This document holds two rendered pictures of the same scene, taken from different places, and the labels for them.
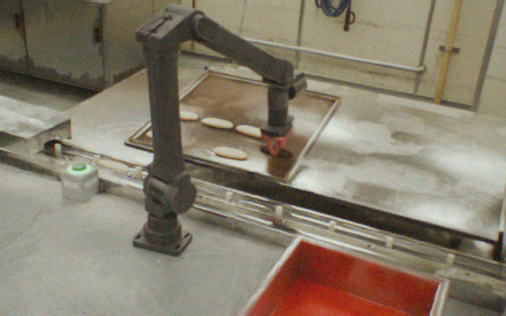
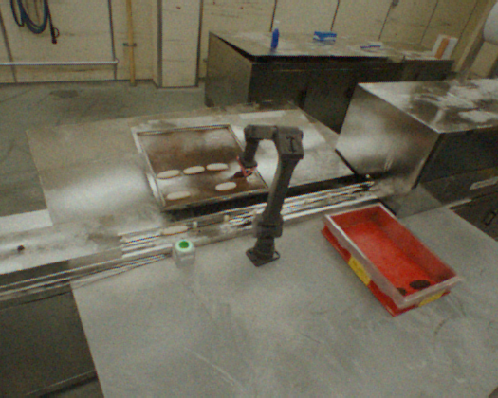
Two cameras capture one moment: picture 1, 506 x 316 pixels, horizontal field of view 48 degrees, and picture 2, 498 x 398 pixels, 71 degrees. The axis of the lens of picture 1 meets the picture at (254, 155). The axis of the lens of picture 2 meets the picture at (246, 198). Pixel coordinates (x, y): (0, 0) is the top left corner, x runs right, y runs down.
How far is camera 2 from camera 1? 1.27 m
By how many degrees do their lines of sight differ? 48
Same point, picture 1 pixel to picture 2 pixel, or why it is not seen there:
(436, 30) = (118, 32)
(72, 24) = not seen: outside the picture
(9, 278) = (248, 329)
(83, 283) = (275, 301)
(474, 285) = (369, 197)
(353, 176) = not seen: hidden behind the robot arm
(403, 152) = not seen: hidden behind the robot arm
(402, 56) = (100, 54)
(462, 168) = (311, 145)
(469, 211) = (335, 165)
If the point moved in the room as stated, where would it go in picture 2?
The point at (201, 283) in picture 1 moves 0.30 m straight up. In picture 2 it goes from (306, 262) to (327, 205)
